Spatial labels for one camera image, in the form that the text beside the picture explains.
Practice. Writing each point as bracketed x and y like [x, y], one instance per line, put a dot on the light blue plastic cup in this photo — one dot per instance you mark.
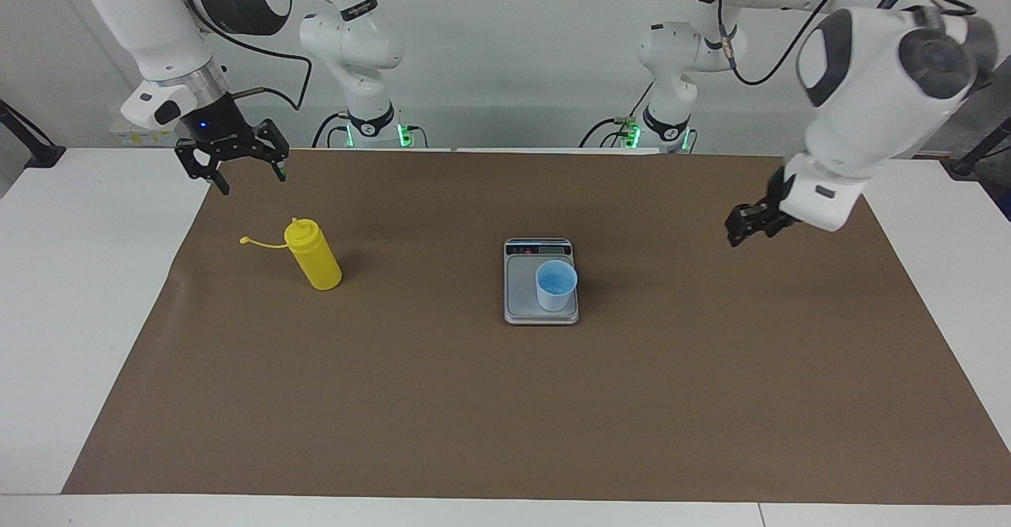
[554, 294]

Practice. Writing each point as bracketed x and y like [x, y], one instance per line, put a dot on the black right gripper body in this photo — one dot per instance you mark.
[212, 128]

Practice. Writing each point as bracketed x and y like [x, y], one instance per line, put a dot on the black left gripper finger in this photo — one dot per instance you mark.
[742, 223]
[780, 224]

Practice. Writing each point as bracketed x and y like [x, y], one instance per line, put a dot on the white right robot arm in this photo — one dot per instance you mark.
[150, 29]

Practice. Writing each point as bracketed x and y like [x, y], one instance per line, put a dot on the brown paper mat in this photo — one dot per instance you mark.
[474, 400]

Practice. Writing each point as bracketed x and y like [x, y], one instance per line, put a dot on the yellow squeeze bottle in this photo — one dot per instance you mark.
[316, 262]

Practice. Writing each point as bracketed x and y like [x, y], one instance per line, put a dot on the silver digital kitchen scale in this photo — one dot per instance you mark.
[521, 298]

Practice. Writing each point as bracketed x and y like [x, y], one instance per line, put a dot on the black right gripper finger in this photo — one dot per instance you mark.
[272, 141]
[193, 162]

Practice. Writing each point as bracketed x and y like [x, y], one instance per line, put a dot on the black clamp stand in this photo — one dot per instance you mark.
[43, 154]
[967, 165]

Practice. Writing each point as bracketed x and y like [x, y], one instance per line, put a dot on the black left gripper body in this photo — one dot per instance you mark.
[772, 191]

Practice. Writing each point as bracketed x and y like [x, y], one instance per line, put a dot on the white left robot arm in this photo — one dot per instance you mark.
[869, 116]

